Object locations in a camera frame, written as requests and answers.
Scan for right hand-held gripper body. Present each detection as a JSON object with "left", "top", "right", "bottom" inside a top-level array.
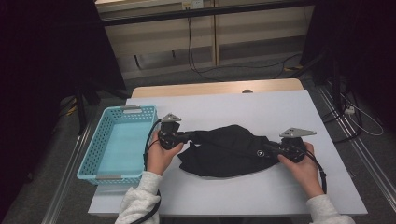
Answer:
[{"left": 274, "top": 127, "right": 318, "bottom": 164}]

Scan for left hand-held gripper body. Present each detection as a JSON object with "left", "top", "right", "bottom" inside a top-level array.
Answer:
[{"left": 157, "top": 112, "right": 190, "bottom": 151}]

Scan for black pants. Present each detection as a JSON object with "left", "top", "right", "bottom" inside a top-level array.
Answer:
[{"left": 177, "top": 124, "right": 283, "bottom": 179}]

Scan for blue perforated plastic basket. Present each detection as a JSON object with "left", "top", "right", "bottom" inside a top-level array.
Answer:
[{"left": 76, "top": 105, "right": 159, "bottom": 187}]

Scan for person's left hand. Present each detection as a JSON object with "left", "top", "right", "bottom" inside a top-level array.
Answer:
[{"left": 146, "top": 130, "right": 185, "bottom": 176}]

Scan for person's right hand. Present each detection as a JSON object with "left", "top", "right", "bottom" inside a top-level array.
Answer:
[{"left": 277, "top": 141, "right": 325, "bottom": 200}]

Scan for white table cover sheet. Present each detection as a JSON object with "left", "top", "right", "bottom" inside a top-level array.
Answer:
[{"left": 88, "top": 89, "right": 368, "bottom": 217}]

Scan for black metal stand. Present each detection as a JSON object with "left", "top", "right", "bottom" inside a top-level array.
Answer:
[
  {"left": 288, "top": 49, "right": 344, "bottom": 113},
  {"left": 74, "top": 87, "right": 132, "bottom": 136}
]

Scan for dark curtain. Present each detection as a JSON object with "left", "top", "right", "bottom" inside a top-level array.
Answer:
[
  {"left": 0, "top": 0, "right": 127, "bottom": 218},
  {"left": 300, "top": 0, "right": 396, "bottom": 132}
]

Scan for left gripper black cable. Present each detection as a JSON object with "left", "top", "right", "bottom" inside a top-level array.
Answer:
[{"left": 130, "top": 119, "right": 163, "bottom": 224}]

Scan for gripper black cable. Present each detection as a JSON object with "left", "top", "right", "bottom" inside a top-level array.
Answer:
[
  {"left": 130, "top": 119, "right": 163, "bottom": 224},
  {"left": 295, "top": 146, "right": 328, "bottom": 194}
]

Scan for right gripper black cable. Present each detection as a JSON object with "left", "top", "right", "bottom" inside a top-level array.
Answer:
[{"left": 295, "top": 146, "right": 328, "bottom": 194}]

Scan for black floor cable bundle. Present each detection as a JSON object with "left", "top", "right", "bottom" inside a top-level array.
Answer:
[{"left": 321, "top": 90, "right": 363, "bottom": 144}]

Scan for metal floor rail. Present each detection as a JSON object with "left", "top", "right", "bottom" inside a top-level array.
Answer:
[
  {"left": 41, "top": 124, "right": 94, "bottom": 224},
  {"left": 317, "top": 85, "right": 396, "bottom": 203}
]

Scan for long black floor cable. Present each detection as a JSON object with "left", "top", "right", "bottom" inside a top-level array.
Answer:
[{"left": 199, "top": 52, "right": 303, "bottom": 76}]

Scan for white floor cable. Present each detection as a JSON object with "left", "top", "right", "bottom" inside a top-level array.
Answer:
[{"left": 340, "top": 92, "right": 385, "bottom": 137}]

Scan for black cable hanging from socket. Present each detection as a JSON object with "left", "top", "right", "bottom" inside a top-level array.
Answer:
[{"left": 186, "top": 8, "right": 225, "bottom": 83}]

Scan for white wall socket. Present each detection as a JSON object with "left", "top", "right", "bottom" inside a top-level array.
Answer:
[{"left": 181, "top": 0, "right": 205, "bottom": 10}]

